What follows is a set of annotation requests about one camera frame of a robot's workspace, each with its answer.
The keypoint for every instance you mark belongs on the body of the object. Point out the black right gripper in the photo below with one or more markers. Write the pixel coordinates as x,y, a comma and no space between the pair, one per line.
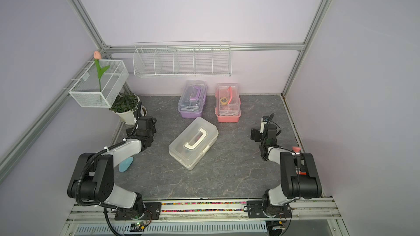
257,131

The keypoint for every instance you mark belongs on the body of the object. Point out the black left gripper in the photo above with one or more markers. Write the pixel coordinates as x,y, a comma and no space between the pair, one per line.
153,130

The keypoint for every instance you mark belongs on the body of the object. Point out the pink toolbox clear lid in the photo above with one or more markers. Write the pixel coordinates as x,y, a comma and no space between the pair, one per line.
228,106

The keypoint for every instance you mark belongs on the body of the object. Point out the white toolbox clear lid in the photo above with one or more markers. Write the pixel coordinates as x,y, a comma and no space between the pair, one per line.
193,143

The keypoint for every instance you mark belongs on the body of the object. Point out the purple toolbox clear lid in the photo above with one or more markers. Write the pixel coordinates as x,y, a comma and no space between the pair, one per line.
193,99

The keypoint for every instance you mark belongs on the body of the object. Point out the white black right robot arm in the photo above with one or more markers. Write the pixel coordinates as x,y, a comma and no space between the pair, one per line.
299,177

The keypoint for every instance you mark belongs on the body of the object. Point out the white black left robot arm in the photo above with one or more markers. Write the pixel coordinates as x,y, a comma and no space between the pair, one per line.
92,182

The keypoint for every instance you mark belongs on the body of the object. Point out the potted green plant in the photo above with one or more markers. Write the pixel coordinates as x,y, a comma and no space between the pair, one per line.
126,105

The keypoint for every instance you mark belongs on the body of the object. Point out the pink watering can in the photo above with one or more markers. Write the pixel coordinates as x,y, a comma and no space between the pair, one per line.
296,149

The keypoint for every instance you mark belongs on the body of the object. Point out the teal garden trowel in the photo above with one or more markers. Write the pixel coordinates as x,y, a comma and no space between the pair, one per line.
124,165

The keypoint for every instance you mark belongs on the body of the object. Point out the yellow tape measure in pink box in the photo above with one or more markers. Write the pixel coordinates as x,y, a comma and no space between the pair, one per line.
224,101

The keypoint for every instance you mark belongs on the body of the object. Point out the small white mesh basket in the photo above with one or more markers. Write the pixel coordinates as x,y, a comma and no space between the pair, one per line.
85,90

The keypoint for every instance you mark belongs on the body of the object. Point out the pink artificial tulip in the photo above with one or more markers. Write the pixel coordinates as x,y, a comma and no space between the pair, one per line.
100,70

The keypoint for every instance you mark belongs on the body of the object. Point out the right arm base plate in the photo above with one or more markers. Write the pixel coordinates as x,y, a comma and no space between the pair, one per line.
260,209

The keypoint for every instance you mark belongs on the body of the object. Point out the long white wire basket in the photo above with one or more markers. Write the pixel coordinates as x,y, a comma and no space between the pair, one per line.
191,58

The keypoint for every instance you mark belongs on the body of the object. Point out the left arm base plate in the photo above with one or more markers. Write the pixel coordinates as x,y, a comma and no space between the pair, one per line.
149,211

